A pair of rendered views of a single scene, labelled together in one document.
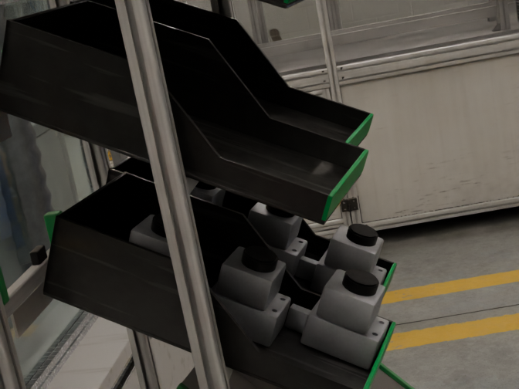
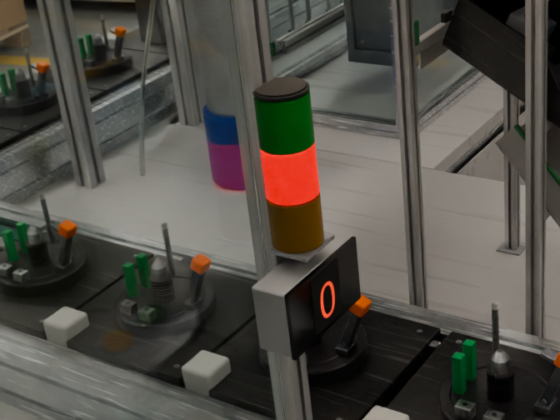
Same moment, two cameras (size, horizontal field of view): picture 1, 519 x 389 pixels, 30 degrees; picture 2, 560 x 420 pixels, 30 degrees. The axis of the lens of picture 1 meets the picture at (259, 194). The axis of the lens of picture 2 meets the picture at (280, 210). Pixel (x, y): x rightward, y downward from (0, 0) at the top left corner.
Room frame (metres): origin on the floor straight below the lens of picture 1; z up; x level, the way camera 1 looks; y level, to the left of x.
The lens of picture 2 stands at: (-0.45, -0.16, 1.73)
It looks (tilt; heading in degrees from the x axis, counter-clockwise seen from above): 27 degrees down; 26
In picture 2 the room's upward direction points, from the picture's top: 7 degrees counter-clockwise
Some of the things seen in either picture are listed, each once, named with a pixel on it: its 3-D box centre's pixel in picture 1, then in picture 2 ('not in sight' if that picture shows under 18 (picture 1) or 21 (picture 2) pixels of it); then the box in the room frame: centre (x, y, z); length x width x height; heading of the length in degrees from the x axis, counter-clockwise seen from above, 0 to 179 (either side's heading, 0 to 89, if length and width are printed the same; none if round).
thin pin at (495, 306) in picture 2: not in sight; (495, 332); (0.56, 0.08, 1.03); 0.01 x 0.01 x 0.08
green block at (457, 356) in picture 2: not in sight; (458, 373); (0.49, 0.11, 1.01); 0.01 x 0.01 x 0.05; 79
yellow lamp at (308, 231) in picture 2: not in sight; (295, 217); (0.33, 0.21, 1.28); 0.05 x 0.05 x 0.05
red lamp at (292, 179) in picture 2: not in sight; (290, 169); (0.33, 0.21, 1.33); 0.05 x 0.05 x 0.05
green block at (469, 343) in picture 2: not in sight; (469, 360); (0.52, 0.10, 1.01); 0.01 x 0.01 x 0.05; 79
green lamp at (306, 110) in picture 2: not in sight; (284, 118); (0.33, 0.21, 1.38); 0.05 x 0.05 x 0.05
